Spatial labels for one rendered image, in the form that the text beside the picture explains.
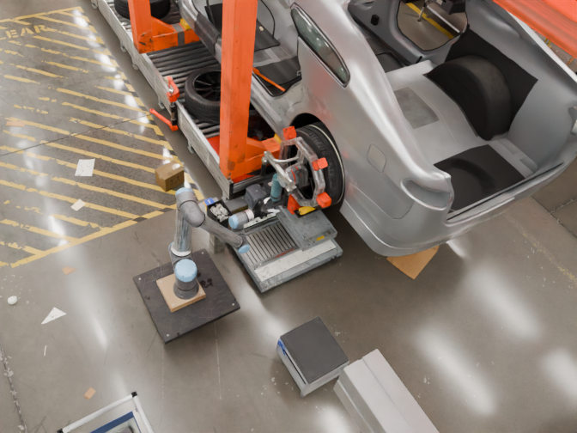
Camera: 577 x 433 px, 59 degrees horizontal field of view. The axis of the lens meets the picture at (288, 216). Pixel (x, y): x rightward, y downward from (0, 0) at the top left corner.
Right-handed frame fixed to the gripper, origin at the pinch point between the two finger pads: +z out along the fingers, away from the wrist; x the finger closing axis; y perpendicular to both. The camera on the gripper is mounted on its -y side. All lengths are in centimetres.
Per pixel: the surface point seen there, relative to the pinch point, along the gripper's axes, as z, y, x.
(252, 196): 9, 44, -46
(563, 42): -12, -216, 131
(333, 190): 40.9, -9.6, 14.5
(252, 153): 16, 11, -62
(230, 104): -7, -49, -61
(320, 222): 56, 61, -4
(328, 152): 44, -31, -4
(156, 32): 14, 12, -255
